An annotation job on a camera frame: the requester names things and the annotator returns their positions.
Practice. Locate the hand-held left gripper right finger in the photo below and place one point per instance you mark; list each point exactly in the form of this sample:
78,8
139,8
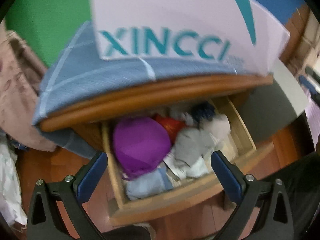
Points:
225,175

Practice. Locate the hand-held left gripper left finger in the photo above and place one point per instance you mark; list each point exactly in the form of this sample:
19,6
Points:
91,177

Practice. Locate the white sock bundle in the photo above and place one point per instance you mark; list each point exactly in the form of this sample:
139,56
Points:
197,167

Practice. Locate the grey underwear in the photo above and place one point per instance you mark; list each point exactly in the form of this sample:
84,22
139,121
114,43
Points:
192,142

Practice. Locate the plain white underwear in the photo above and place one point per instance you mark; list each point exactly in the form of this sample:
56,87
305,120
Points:
220,127

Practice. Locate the light blue underwear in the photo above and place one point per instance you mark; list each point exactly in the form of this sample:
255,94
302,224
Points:
145,185

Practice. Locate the wooden drawer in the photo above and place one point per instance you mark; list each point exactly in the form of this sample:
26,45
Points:
175,205

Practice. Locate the purple underwear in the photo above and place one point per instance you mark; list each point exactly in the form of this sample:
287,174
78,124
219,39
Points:
140,145

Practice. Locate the dark blue patterned underwear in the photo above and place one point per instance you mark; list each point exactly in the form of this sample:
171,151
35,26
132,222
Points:
202,112

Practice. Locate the red underwear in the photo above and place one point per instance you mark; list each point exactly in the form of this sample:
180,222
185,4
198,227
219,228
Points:
172,126

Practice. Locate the white shoe box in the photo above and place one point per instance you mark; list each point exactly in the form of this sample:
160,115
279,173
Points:
175,17

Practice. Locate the white patterned bed sheet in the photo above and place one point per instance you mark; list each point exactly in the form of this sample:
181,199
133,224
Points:
10,185

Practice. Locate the grey cabinet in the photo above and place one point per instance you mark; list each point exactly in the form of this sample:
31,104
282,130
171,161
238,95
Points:
270,105

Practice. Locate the blue checked cloth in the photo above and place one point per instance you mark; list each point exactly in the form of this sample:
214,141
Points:
100,72

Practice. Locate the pink flowered curtain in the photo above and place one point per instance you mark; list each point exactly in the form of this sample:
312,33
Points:
17,92

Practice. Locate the green foam mat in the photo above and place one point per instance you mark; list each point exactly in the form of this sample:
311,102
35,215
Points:
50,17

